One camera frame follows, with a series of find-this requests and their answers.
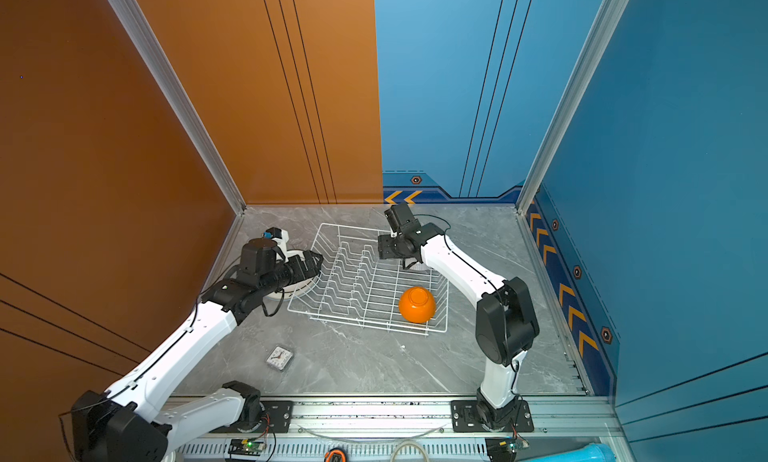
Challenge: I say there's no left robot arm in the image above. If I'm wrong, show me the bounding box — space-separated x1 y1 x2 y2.
62 228 324 461

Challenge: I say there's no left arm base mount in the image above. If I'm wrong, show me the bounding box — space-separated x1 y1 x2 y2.
213 400 294 435

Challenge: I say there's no circuit board right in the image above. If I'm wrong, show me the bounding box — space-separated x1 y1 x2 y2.
485 437 530 462

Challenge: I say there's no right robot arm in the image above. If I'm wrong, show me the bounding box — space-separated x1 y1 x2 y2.
378 203 540 432

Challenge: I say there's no white cable loop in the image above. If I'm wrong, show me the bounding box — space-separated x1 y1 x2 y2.
389 439 431 462

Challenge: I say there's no small white square clock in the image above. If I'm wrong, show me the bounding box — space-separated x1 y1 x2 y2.
266 346 294 371

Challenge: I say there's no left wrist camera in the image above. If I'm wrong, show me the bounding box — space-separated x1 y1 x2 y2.
263 227 290 260

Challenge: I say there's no orange black round object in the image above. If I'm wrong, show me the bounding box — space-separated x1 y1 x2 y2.
324 448 347 462

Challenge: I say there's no green circuit board left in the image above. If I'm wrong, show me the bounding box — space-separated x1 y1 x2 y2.
227 438 269 460

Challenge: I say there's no white wire dish rack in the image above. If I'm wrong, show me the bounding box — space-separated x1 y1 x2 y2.
286 223 450 335

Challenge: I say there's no aluminium front rail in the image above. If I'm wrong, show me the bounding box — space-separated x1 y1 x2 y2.
122 394 625 440

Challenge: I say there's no orange bowl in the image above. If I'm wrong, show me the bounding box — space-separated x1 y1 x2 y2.
398 286 436 324

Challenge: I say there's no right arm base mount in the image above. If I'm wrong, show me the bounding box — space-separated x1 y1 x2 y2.
450 397 535 433

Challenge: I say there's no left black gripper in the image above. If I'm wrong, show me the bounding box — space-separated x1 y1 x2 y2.
260 249 324 300

